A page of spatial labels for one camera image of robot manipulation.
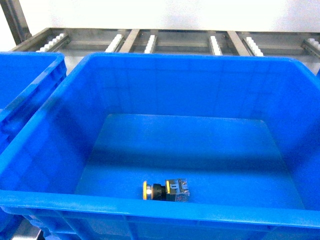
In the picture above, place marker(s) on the yellow mushroom push button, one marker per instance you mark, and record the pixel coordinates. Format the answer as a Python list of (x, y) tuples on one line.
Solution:
[(173, 190)]

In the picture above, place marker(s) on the large blue plastic crate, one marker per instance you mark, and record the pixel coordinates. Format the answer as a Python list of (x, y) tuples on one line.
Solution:
[(243, 131)]

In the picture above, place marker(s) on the white roller track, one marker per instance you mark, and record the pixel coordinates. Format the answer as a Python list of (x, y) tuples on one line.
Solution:
[(114, 44), (150, 47), (53, 44), (215, 48), (254, 47), (314, 43)]

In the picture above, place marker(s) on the white roller track far left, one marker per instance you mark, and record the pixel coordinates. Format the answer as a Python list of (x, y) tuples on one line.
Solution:
[(53, 44)]

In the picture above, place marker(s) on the blue crate at left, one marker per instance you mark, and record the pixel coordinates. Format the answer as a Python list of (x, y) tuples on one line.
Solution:
[(27, 79)]

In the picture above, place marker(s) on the white roller track far right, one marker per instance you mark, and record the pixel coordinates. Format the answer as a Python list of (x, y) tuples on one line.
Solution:
[(314, 43)]

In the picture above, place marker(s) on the metal roller rack frame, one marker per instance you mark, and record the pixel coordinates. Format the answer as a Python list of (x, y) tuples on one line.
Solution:
[(82, 41)]

